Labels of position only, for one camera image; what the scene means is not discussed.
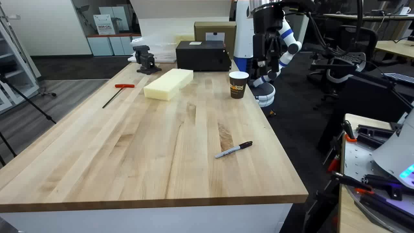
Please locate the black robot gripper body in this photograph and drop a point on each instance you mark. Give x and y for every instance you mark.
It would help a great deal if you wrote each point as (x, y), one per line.
(267, 46)

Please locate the brown paper coffee cup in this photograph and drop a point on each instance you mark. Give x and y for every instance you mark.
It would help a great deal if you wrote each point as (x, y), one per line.
(239, 88)

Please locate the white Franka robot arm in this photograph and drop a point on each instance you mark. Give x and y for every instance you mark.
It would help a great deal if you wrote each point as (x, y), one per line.
(244, 33)

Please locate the black controller box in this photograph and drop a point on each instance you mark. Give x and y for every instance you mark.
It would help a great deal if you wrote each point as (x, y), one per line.
(203, 55)

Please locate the cardboard box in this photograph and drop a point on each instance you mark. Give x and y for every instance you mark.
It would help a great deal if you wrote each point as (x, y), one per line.
(203, 32)

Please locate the black marker pen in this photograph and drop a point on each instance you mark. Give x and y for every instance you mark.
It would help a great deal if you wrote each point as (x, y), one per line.
(234, 150)

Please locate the yellow foam block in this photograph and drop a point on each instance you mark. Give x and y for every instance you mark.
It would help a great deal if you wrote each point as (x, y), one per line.
(169, 84)

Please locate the black bench vise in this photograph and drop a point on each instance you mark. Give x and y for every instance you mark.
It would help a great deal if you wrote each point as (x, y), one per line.
(146, 58)

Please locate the wooden desk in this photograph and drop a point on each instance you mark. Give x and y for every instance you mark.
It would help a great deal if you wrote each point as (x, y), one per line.
(395, 46)

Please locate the grey perforated metal plate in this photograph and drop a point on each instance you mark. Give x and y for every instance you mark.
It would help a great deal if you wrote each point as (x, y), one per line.
(358, 161)

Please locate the grey angled device cover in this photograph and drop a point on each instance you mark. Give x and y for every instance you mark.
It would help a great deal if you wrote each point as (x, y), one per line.
(397, 150)

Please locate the black clamp orange trigger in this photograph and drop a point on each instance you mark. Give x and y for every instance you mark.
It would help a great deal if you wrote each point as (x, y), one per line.
(371, 181)

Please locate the white booklet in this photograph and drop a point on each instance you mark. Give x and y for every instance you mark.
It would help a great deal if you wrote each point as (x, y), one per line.
(104, 24)

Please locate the white bookshelf with papers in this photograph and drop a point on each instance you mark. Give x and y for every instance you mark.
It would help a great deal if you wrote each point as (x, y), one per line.
(99, 45)

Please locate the wooden side table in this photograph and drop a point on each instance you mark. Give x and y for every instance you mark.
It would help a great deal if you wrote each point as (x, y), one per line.
(350, 220)

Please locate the white drawer cabinet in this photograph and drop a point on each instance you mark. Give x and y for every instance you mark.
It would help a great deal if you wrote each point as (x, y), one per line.
(151, 220)

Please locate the black tripod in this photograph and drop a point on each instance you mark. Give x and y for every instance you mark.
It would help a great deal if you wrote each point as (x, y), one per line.
(33, 103)

